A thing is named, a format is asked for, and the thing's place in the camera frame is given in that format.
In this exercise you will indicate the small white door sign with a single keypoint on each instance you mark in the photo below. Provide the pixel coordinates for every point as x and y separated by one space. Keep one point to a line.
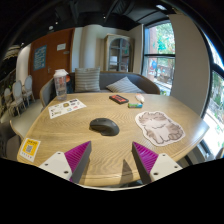
61 46

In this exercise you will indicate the blue poster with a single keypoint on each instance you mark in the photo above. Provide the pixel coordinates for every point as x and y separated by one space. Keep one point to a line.
39 57

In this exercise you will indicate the black box with red print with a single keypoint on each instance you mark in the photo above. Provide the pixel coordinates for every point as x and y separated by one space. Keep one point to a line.
119 99

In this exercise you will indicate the striped flat cushion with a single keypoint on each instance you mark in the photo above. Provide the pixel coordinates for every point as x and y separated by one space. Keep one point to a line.
124 86

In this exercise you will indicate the brown wooden door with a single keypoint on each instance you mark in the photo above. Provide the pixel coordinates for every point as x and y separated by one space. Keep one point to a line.
53 63

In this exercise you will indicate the black bag with orange top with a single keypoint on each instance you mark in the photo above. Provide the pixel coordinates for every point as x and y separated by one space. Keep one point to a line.
69 86

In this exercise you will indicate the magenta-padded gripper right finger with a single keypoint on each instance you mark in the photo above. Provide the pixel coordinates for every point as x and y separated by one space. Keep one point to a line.
160 165

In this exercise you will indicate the grey curved sofa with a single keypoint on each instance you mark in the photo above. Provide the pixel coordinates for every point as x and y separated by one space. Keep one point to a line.
110 79

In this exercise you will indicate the small white tube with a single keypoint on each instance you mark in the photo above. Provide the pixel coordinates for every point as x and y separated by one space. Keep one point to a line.
140 97

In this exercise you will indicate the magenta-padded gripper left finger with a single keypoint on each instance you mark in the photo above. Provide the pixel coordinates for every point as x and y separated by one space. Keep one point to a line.
60 164

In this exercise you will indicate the striped square cushion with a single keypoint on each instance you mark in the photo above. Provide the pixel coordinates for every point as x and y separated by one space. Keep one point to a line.
87 80

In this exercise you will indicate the black computer mouse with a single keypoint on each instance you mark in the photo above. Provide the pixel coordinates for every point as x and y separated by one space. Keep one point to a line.
105 126

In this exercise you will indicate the yellow square code card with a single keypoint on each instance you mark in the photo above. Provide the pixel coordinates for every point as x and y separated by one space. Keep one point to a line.
30 150

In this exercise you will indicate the white sticker sheet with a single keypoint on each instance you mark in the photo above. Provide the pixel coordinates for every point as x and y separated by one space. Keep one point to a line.
66 108

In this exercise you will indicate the beige upholstered chair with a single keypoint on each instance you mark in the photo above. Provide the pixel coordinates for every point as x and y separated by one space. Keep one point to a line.
26 120

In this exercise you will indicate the arched glass-door cabinet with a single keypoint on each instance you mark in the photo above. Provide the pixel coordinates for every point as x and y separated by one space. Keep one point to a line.
118 53

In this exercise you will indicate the black-framed window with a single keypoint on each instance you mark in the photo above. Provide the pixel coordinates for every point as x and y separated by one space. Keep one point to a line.
215 110
160 56

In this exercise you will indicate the group of white chairs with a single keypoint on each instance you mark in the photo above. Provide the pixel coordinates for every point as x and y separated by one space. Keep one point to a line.
18 95

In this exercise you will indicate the green and white pack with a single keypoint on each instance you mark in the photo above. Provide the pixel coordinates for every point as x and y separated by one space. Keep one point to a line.
135 105

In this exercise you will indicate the clear plastic shaker bottle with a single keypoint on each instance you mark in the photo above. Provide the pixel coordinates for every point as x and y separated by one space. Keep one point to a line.
60 86

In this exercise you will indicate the cat-shaped mouse pad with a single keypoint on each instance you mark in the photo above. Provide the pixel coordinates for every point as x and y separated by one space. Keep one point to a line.
160 128

